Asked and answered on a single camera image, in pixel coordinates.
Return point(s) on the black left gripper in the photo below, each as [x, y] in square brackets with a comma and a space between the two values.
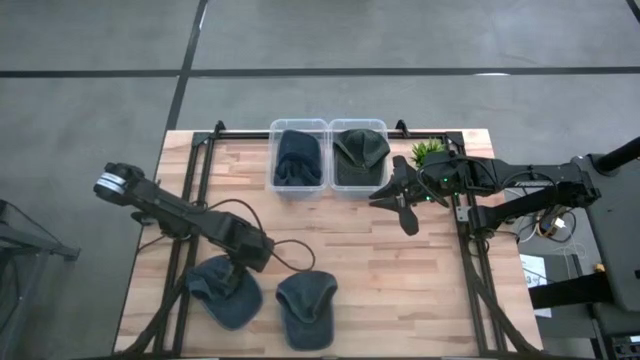
[230, 240]

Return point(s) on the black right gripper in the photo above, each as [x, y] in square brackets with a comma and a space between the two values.
[415, 192]

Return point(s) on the blue-grey denim baseball cap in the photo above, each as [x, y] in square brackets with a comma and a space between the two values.
[240, 310]

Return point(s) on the dark green baseball cap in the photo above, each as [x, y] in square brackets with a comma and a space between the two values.
[360, 165]

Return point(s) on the dark blue denim jeans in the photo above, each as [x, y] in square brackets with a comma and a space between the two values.
[307, 325]

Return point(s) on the dark navy baseball cap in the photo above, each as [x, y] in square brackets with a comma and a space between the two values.
[295, 150]

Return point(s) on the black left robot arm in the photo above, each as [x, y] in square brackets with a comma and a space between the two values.
[165, 202]

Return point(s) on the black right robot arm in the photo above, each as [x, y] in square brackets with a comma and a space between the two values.
[525, 182]

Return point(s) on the clear plastic bin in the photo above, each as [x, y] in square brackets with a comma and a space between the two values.
[272, 190]
[385, 189]

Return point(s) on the green plant in white pot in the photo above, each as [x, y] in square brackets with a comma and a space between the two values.
[425, 150]

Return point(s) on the white paper sheet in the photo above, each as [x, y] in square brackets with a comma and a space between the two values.
[532, 265]

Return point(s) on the black flat bar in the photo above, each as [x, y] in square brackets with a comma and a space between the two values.
[570, 291]

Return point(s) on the small yellow connector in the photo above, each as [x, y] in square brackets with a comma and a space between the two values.
[599, 268]

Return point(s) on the black pole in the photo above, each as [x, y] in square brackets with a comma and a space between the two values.
[620, 155]

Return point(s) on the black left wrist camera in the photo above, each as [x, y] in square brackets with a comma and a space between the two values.
[260, 252]

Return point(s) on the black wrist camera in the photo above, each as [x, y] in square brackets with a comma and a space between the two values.
[260, 252]
[436, 164]

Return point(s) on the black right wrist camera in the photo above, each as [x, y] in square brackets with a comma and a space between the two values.
[436, 164]

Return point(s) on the silver mounting bracket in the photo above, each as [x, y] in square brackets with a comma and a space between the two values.
[462, 214]

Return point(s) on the black aluminium table frame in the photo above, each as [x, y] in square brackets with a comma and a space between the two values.
[240, 135]

